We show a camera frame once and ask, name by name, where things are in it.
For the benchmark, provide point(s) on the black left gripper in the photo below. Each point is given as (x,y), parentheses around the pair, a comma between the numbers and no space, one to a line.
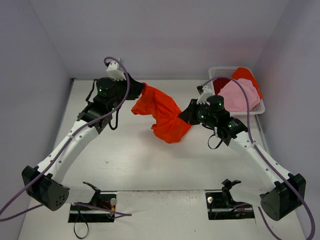
(135,88)

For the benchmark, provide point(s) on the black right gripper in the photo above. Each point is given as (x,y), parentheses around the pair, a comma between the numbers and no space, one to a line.
(189,113)

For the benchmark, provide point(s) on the orange t shirt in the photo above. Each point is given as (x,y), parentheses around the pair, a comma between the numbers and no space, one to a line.
(168,126)
(245,73)

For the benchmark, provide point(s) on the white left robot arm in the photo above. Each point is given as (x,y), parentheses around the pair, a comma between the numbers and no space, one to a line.
(44,181)

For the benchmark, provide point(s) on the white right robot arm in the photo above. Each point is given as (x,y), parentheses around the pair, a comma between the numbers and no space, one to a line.
(281,193)

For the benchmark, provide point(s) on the dark red t shirt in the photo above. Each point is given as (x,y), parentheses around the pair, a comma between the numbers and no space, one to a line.
(219,84)

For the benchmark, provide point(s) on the pink t shirt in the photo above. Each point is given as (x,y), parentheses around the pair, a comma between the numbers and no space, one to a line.
(234,98)

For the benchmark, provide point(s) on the white plastic basket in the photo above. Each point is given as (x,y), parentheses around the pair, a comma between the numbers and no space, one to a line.
(225,72)

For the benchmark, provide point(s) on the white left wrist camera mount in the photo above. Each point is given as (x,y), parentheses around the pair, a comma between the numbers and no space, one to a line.
(115,71)

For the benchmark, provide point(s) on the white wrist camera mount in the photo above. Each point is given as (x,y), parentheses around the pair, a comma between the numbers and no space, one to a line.
(204,93)
(115,71)

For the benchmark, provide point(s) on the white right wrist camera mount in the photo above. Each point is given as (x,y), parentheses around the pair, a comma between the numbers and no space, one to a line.
(204,93)

